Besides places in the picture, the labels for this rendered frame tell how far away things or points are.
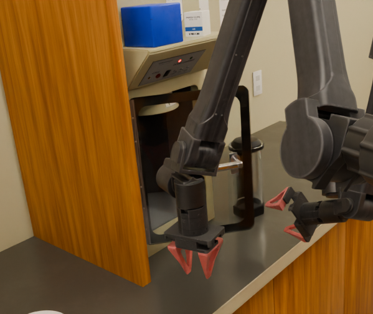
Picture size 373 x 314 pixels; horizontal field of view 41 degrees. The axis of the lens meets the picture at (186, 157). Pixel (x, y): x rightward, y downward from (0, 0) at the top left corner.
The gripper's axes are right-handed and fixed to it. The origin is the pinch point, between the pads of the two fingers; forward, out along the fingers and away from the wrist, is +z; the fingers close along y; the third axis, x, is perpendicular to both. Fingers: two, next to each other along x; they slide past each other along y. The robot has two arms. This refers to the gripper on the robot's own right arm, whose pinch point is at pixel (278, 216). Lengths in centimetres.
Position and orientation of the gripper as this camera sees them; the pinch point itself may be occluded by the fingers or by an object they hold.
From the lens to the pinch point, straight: 137.8
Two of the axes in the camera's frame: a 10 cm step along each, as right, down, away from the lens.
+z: -6.6, 1.7, 7.3
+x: -4.8, 6.6, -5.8
